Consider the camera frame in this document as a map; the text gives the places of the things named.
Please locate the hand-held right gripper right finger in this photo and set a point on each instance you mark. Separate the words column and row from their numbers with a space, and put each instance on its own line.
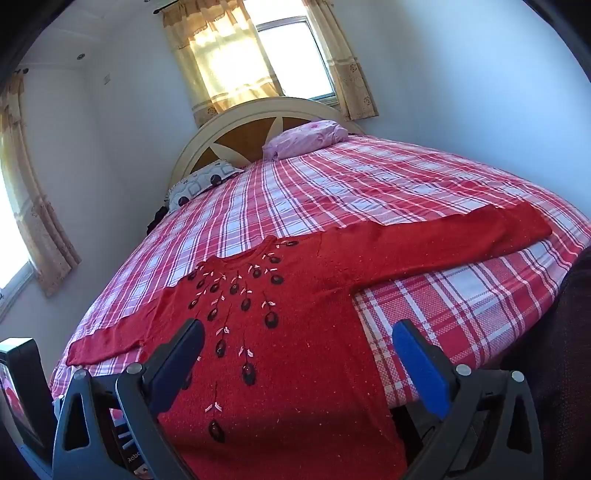
column 418, row 364

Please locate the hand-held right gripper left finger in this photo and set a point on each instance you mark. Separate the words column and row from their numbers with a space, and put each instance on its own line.
column 178, row 369

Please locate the red knit sweater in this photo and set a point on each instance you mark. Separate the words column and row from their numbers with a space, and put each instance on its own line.
column 295, row 369

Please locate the side window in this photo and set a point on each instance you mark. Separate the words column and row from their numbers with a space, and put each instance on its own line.
column 14, row 249

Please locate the dark cloth beside bed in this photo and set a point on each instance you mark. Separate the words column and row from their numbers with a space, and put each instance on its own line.
column 156, row 220

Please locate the white pillow with dark dots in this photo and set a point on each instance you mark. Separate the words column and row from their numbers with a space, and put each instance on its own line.
column 203, row 182

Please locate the beige side window curtain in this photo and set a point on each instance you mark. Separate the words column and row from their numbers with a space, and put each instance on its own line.
column 41, row 207

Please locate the red white plaid bedsheet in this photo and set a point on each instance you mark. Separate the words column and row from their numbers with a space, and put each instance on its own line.
column 323, row 184

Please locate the cream wooden headboard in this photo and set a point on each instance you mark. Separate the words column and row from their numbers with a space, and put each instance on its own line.
column 244, row 138

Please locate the pink pillow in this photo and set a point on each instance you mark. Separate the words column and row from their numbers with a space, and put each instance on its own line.
column 304, row 138

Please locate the sunlit yellow curtain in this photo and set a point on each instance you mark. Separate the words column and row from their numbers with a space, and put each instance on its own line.
column 221, row 60

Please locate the beige patterned curtain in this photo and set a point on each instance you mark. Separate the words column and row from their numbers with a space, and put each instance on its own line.
column 346, row 60

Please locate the window behind headboard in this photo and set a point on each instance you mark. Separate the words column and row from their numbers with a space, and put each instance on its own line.
column 300, row 60

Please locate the black curtain rod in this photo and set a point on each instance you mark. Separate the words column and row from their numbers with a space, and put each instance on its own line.
column 167, row 5

